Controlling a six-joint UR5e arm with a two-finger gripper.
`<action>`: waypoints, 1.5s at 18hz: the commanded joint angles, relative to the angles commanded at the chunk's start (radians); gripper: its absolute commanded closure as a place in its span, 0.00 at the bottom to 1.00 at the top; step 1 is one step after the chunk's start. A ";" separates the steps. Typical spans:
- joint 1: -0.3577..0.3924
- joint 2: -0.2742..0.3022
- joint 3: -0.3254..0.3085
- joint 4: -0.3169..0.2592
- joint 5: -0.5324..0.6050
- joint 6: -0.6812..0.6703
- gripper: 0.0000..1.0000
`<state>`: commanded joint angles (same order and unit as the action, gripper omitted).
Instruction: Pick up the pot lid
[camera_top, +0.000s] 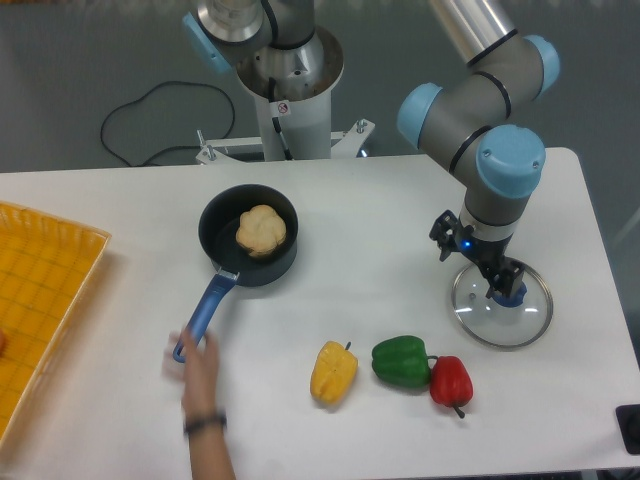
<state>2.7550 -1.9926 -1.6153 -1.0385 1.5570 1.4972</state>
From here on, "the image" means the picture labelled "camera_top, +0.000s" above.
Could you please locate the glass pot lid blue knob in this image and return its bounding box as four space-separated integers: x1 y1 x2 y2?
451 264 554 350

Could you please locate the black floor cable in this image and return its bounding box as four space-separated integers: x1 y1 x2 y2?
100 80 236 168

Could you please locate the green bell pepper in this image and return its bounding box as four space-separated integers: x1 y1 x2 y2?
371 335 431 389

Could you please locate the red bell pepper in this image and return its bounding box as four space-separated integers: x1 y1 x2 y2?
430 356 474 419

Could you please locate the dark beaded bracelet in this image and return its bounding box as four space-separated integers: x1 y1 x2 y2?
182 409 229 435

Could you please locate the dark pot blue handle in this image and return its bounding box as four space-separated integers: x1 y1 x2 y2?
187 184 298 343

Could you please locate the beige bread bun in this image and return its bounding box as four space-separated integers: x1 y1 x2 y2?
235 204 287 258

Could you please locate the person's hand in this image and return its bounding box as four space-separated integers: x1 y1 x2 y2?
169 330 220 421

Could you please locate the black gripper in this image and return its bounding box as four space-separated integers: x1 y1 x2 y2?
429 210 525 299

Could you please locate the person's forearm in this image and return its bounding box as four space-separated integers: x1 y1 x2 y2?
187 424 236 480

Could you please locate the black device table corner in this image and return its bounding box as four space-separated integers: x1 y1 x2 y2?
615 404 640 455

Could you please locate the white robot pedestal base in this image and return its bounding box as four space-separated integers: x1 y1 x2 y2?
194 24 377 165

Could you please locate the yellow bell pepper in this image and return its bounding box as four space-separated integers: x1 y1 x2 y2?
310 341 359 405

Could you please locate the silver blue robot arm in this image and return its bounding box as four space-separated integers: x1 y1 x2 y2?
182 1 560 303

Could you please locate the yellow woven basket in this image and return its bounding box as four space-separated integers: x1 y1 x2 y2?
1 201 111 442

